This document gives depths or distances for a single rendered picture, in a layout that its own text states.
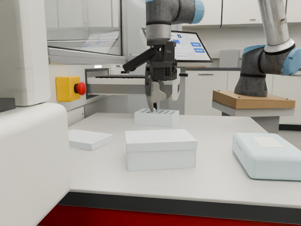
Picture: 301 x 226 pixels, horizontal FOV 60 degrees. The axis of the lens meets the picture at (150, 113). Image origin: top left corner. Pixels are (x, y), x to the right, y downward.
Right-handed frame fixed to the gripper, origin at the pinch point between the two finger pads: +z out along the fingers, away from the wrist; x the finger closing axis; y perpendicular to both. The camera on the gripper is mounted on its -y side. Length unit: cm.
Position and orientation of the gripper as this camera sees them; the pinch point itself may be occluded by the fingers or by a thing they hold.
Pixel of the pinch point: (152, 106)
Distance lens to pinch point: 82.9
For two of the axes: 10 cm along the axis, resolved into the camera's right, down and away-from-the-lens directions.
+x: 3.3, -1.7, 9.3
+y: 9.4, 0.6, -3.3
